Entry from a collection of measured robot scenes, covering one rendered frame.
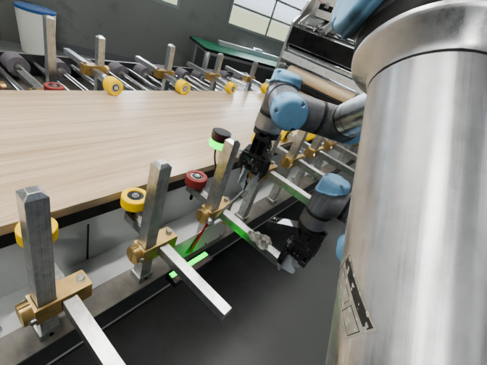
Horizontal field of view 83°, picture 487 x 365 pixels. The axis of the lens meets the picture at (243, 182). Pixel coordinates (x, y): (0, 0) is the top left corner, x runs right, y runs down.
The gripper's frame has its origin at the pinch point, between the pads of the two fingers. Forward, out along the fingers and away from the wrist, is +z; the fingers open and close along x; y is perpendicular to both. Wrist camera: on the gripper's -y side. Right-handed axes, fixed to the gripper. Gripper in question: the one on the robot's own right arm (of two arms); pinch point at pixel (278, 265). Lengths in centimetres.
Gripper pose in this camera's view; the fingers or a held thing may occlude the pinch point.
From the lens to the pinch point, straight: 92.3
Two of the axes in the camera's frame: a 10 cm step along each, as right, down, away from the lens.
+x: 6.0, -2.5, 7.6
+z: -3.1, 8.0, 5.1
